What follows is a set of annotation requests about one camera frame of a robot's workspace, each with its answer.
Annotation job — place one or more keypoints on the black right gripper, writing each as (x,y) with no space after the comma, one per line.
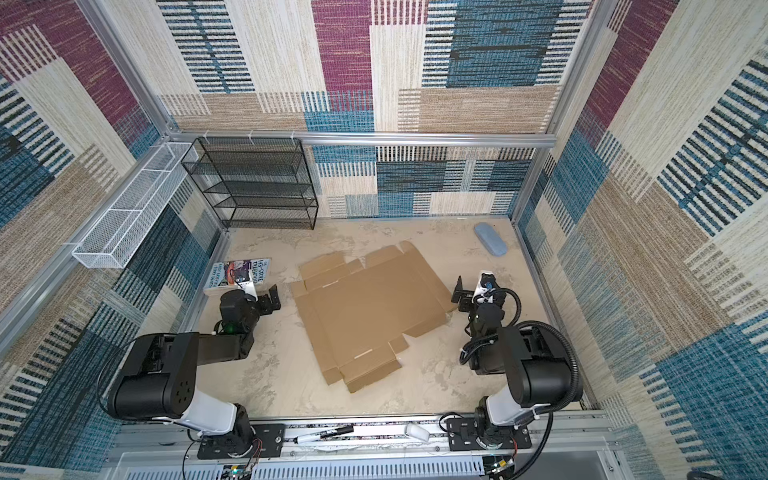
(467,297)

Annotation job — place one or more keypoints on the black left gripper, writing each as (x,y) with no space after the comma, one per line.
(267,299)

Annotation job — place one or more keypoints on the brown cardboard box sheet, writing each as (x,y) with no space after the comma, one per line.
(359,314)

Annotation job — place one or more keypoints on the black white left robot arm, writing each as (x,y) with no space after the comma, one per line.
(157,380)

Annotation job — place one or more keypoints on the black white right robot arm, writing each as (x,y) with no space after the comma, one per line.
(539,364)

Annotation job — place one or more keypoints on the colourful paperback book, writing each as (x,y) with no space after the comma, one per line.
(221,277)

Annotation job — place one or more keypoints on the blue-grey glasses case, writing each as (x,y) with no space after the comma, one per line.
(490,239)

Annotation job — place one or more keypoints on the small white plastic piece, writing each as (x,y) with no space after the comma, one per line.
(417,432)

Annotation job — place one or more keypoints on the black white marker pen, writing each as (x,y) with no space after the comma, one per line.
(330,433)

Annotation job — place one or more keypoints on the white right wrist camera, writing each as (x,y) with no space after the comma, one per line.
(485,289)

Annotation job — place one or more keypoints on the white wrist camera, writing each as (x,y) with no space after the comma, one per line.
(245,283)
(485,289)

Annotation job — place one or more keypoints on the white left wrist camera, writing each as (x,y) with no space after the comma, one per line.
(245,283)

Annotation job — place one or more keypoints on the black wire shelf rack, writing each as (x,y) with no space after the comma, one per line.
(254,183)

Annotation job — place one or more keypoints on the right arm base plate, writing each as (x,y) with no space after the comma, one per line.
(468,433)

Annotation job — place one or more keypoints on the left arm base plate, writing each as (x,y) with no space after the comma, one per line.
(260,440)

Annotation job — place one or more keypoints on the white wire mesh basket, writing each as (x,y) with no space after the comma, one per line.
(118,233)

